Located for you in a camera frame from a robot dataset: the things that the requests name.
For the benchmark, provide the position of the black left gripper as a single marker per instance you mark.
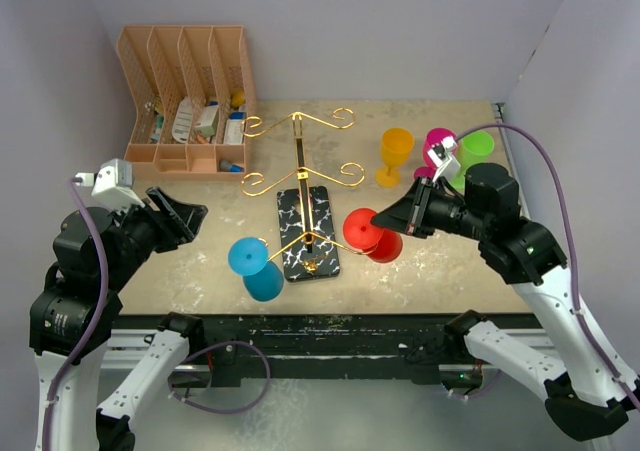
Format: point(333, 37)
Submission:
point(188, 215)

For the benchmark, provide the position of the white red medicine box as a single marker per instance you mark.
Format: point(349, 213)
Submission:
point(207, 122)

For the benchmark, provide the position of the green plastic wine glass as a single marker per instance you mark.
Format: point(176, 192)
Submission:
point(472, 149)

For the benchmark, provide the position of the peach plastic desk organizer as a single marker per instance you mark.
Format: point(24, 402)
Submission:
point(163, 64)

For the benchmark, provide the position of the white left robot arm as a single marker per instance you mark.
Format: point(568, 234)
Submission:
point(97, 252)

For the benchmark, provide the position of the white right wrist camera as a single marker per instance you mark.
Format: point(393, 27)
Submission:
point(443, 156)

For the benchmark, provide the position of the white printed label packet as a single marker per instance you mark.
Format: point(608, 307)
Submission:
point(181, 127)

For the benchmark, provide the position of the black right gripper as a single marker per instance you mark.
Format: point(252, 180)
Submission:
point(410, 214)

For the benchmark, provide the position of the red plastic wine glass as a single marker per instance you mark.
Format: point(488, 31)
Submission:
point(379, 244)

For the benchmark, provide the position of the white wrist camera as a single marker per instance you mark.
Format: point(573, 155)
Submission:
point(443, 156)
point(111, 186)

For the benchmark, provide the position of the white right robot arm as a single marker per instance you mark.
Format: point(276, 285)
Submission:
point(587, 389)

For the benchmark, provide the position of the grey blue small bottle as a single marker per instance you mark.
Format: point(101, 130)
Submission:
point(228, 166)

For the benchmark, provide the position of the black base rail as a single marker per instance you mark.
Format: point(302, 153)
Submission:
point(407, 347)

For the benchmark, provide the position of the yellow round object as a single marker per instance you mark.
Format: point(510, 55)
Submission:
point(238, 99)

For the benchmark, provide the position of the orange plastic wine glass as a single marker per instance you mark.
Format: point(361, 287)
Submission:
point(396, 146)

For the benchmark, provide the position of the gold wire glass rack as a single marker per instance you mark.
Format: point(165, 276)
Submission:
point(309, 249)

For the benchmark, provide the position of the pink plastic wine glass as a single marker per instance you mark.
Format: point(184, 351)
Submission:
point(433, 137)

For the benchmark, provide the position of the white blue labelled box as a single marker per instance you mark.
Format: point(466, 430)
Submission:
point(234, 129)

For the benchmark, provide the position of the blue plastic wine glass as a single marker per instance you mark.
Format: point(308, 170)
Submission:
point(249, 258)

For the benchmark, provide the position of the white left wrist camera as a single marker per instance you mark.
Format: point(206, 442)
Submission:
point(111, 186)

